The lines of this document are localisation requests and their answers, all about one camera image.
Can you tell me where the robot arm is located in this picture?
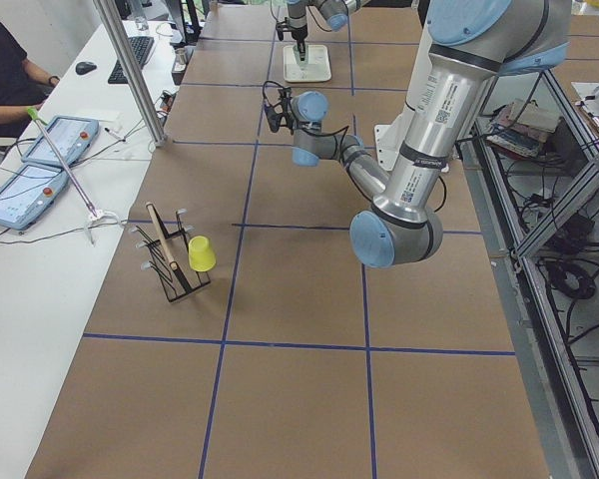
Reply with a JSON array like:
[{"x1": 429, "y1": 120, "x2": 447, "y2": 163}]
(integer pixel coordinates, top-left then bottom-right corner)
[
  {"x1": 276, "y1": 0, "x2": 366, "y2": 65},
  {"x1": 264, "y1": 1, "x2": 571, "y2": 267}
]

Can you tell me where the yellow cup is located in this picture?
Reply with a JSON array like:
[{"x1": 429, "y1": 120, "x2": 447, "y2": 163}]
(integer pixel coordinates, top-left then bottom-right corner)
[{"x1": 188, "y1": 236, "x2": 217, "y2": 272}]

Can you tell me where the black computer mouse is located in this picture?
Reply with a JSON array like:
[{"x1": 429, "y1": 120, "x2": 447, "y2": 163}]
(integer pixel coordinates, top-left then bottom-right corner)
[{"x1": 75, "y1": 61, "x2": 97, "y2": 76}]

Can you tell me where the seated person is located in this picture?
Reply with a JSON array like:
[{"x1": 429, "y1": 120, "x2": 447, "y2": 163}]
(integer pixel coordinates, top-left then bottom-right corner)
[{"x1": 0, "y1": 22, "x2": 60, "y2": 138}]

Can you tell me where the metal can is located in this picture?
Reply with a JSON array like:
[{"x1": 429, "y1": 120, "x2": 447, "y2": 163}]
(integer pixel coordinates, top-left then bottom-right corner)
[{"x1": 174, "y1": 47, "x2": 188, "y2": 65}]

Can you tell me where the black keyboard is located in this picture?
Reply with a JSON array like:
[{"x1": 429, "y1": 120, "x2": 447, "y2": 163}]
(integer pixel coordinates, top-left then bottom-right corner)
[{"x1": 107, "y1": 35, "x2": 156, "y2": 85}]

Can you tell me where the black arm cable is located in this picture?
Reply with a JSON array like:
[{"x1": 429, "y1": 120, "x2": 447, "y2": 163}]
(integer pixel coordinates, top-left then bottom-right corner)
[{"x1": 262, "y1": 79, "x2": 448, "y2": 211}]

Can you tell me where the black wire cup rack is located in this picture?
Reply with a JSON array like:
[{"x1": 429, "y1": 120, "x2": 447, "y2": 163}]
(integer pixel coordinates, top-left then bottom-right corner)
[{"x1": 130, "y1": 202, "x2": 212, "y2": 303}]

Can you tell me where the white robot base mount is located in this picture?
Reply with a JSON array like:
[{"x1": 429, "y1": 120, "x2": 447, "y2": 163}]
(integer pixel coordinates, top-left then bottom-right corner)
[{"x1": 373, "y1": 103, "x2": 414, "y2": 172}]

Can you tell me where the lower teach pendant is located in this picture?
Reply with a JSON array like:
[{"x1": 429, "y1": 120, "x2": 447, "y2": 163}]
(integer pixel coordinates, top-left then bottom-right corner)
[{"x1": 0, "y1": 164, "x2": 69, "y2": 231}]

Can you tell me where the aluminium frame post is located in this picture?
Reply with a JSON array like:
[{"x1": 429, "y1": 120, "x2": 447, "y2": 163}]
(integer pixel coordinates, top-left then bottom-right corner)
[{"x1": 94, "y1": 1, "x2": 178, "y2": 148}]

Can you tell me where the metal reacher grabber tool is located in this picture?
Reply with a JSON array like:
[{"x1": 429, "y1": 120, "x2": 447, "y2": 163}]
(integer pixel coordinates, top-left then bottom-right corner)
[{"x1": 26, "y1": 107, "x2": 124, "y2": 244}]

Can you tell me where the pale green cup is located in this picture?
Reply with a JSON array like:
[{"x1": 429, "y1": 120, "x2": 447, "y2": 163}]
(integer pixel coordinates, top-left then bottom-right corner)
[{"x1": 297, "y1": 53, "x2": 308, "y2": 71}]

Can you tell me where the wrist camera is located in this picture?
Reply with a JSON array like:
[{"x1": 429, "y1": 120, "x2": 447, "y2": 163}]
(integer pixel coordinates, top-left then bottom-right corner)
[{"x1": 276, "y1": 20, "x2": 289, "y2": 41}]

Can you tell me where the white bear print tray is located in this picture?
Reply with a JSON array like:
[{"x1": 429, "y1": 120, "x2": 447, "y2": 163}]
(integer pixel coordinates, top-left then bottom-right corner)
[{"x1": 283, "y1": 44, "x2": 331, "y2": 83}]

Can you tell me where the wooden dowel rod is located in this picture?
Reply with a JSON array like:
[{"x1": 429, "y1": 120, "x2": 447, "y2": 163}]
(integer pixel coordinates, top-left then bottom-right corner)
[{"x1": 146, "y1": 202, "x2": 179, "y2": 270}]

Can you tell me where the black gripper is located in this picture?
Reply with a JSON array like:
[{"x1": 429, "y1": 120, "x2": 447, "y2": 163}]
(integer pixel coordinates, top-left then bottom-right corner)
[
  {"x1": 263, "y1": 89, "x2": 293, "y2": 132},
  {"x1": 290, "y1": 27, "x2": 307, "y2": 64}
]

